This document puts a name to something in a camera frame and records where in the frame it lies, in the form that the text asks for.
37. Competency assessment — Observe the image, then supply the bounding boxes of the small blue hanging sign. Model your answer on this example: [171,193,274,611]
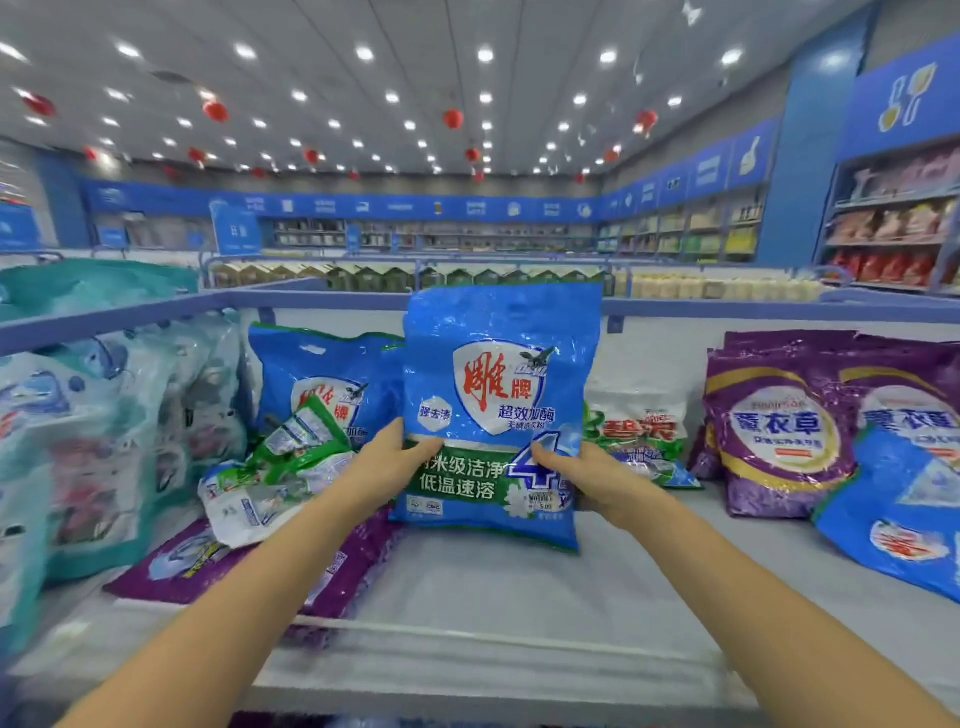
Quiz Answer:
[0,200,43,253]

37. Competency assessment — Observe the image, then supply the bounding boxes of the blue bird-print detergent bag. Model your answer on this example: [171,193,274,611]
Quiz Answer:
[389,283,605,553]
[813,427,960,605]
[247,322,406,451]

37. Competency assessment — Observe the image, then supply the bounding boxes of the blue back wall sign band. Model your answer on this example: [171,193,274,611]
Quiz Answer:
[82,179,601,224]

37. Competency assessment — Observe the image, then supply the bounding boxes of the grey blue-framed shelf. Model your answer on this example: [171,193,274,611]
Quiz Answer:
[0,277,960,728]

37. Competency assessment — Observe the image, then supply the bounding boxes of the person's right hand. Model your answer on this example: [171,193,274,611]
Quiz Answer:
[530,440,669,534]

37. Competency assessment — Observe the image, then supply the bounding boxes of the person's left hand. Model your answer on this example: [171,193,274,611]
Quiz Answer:
[329,418,444,526]

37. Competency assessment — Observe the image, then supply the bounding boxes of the row of pink packets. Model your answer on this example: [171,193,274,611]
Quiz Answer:
[847,149,960,200]

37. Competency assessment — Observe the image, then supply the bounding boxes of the purple lavender bag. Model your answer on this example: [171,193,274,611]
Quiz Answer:
[688,346,860,520]
[104,506,403,628]
[838,333,960,470]

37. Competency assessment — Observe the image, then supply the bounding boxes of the row of house-shaped cartons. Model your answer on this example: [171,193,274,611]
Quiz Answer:
[209,262,609,294]

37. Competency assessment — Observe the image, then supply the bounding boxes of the blue icon header signs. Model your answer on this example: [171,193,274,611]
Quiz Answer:
[836,33,960,163]

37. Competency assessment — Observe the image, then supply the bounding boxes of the group of ceiling spotlights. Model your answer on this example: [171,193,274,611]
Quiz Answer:
[0,41,748,178]

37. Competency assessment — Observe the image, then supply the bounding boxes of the blue side wall sign band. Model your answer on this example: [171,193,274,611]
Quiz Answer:
[599,116,778,219]

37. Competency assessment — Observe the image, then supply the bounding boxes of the person's left forearm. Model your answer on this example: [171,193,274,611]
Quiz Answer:
[56,487,384,728]

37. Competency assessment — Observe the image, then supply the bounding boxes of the row of red bottles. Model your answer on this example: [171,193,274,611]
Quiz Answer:
[828,251,939,286]

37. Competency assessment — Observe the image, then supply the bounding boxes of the blue hanging aisle sign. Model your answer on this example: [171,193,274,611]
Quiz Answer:
[209,198,264,256]

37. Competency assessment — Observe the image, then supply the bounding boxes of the person's right forearm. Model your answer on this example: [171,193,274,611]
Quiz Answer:
[622,487,960,728]

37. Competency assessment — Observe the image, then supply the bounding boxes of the narrow blue wall column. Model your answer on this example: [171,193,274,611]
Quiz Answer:
[37,149,91,249]

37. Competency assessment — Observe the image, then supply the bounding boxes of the group of red lanterns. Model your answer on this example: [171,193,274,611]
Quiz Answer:
[22,93,661,185]

